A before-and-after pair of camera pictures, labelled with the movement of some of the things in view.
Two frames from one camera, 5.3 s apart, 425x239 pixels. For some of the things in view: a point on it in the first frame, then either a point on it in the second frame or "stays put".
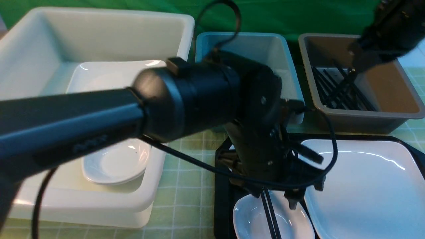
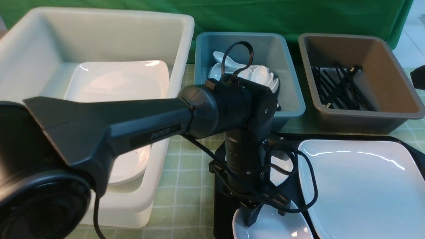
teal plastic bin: (271, 50) stays put
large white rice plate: (376, 190) stays put
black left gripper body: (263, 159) -> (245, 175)
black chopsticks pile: (337, 88) stays put
